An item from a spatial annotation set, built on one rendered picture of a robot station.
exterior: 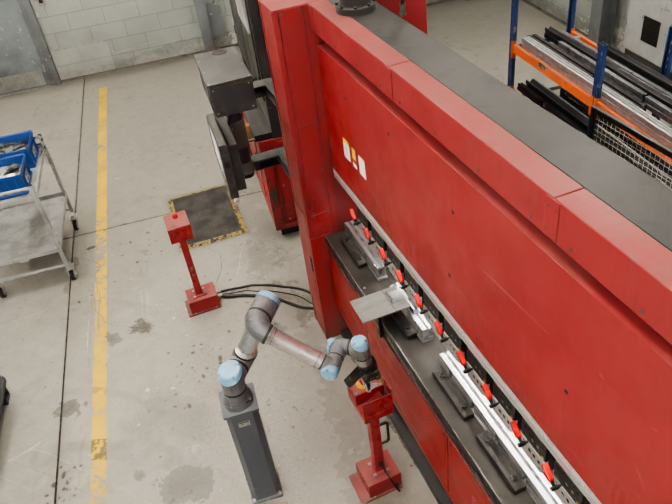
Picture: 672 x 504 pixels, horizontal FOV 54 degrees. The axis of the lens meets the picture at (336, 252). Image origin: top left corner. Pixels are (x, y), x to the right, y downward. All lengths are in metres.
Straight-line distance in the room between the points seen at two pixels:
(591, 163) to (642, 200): 0.21
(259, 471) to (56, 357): 2.10
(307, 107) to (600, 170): 2.06
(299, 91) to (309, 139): 0.29
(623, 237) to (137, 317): 4.15
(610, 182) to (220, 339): 3.48
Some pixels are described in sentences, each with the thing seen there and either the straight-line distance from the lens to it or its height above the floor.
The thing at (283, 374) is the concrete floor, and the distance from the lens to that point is 4.56.
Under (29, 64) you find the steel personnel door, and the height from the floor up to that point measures 0.33.
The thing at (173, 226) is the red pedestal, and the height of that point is 0.80.
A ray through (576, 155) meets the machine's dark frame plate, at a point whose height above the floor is 2.30.
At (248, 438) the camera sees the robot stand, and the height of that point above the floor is 0.57.
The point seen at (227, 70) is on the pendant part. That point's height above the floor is 1.95.
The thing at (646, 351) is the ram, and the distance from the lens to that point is 1.83.
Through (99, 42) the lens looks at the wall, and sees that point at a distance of 9.87.
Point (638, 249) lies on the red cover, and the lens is 1.74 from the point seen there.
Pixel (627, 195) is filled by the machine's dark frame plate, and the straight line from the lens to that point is 1.92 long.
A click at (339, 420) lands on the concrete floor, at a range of 4.25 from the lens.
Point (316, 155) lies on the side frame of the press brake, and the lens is 3.86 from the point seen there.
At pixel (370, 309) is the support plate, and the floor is 1.00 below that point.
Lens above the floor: 3.35
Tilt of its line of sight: 38 degrees down
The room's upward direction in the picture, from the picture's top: 8 degrees counter-clockwise
